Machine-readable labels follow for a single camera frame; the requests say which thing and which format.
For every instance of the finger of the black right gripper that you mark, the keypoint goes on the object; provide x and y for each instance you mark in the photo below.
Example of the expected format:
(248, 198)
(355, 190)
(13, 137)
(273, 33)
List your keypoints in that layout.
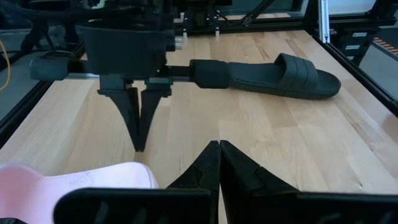
(152, 102)
(127, 105)

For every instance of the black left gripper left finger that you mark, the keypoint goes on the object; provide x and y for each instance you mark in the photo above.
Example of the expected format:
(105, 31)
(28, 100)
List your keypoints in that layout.
(186, 202)

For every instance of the silver aluminium bracket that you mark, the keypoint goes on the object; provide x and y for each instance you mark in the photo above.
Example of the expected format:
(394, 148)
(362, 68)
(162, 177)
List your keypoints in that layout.
(323, 21)

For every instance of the black control box white labels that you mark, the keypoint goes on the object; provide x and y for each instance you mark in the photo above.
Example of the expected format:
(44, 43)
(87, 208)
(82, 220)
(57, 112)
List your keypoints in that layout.
(342, 39)

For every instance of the white slide sandal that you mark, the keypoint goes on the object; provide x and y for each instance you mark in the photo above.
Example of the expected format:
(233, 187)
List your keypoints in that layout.
(31, 193)

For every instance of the black aluminium table frame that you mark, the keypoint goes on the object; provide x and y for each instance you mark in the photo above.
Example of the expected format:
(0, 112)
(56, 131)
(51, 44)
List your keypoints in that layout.
(280, 24)

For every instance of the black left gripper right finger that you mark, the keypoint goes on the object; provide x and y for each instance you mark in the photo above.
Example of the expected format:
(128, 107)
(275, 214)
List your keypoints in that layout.
(264, 202)

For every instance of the black slide sandal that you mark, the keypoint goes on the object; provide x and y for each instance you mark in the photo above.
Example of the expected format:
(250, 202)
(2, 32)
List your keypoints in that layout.
(295, 77)

